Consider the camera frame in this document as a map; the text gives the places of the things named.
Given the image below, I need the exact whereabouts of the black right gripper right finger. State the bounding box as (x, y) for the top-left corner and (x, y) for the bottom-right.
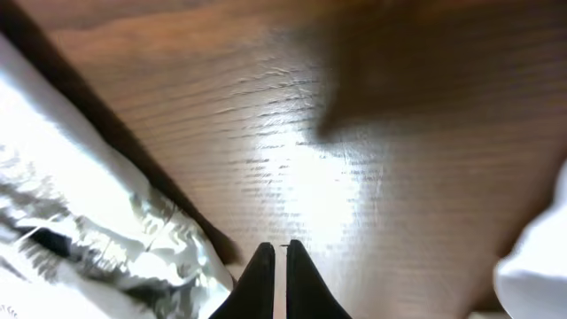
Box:
(286, 239), (351, 319)

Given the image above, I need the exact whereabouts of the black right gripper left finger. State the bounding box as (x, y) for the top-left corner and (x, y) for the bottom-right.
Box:
(210, 243), (276, 319)

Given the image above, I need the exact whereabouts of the white fern print cloth bag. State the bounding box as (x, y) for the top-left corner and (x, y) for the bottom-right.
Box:
(1, 40), (233, 318)

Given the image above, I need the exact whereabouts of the white garment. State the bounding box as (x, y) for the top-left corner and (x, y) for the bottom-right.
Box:
(493, 167), (566, 319)

